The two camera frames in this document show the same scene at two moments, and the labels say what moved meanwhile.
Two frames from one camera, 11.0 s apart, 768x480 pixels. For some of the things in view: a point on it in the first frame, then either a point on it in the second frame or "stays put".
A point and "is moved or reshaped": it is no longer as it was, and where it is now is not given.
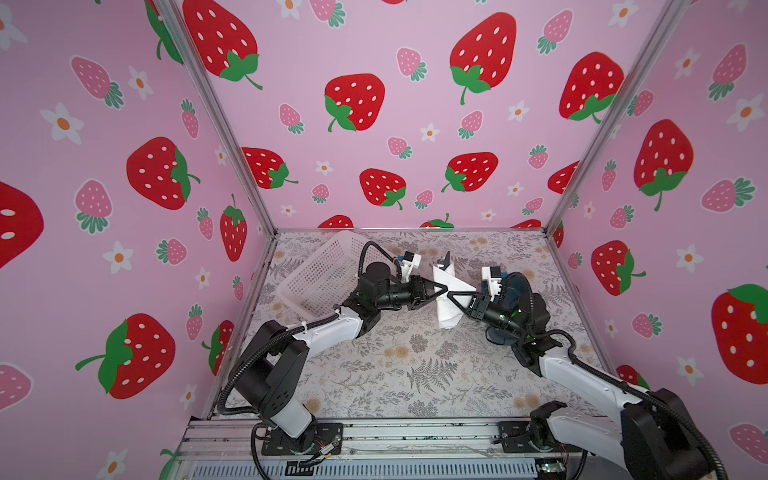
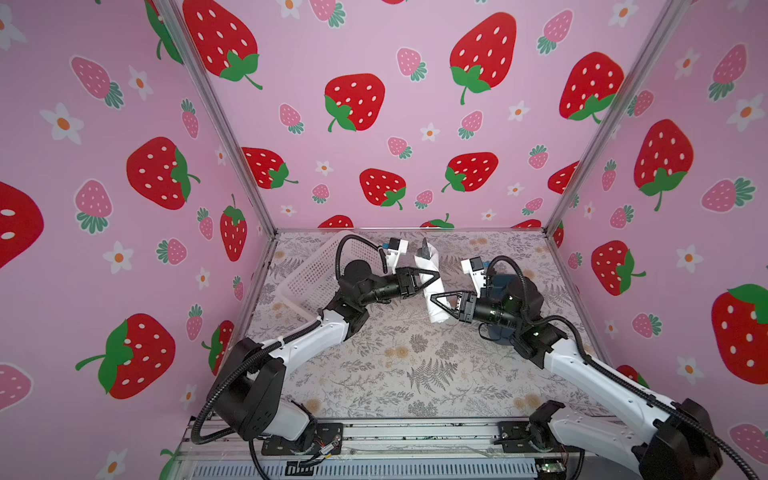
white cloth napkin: [448, 312] is moved or reshaped
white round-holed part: [494, 277] -> [474, 266]
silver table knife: [446, 261] -> [424, 251]
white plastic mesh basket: [324, 279] stays put
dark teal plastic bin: [517, 295] stays put
